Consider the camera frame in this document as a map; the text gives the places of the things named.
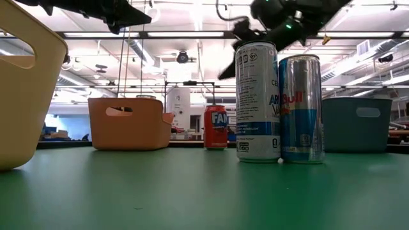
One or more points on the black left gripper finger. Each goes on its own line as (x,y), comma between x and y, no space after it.
(124,17)

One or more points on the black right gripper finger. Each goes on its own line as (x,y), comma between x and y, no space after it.
(227,72)

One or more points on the orange Fanta can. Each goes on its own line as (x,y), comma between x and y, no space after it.
(215,137)

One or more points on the silver blue Red Bull can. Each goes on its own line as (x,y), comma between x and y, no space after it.
(146,96)
(302,127)

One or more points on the yellow plastic bin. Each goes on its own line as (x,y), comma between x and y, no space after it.
(25,111)

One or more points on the orange plastic bin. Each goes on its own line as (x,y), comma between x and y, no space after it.
(128,134)

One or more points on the yellow hanging hook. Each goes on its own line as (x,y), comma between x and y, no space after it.
(326,40)

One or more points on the white column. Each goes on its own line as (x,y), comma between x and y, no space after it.
(179,108)

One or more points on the teal plastic bin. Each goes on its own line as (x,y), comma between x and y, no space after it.
(354,134)

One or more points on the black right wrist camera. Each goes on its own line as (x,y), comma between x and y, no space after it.
(244,30)

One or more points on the black dome ceiling camera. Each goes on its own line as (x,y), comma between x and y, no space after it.
(182,57)

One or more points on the black aluminium table frame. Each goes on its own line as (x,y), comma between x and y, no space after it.
(188,144)

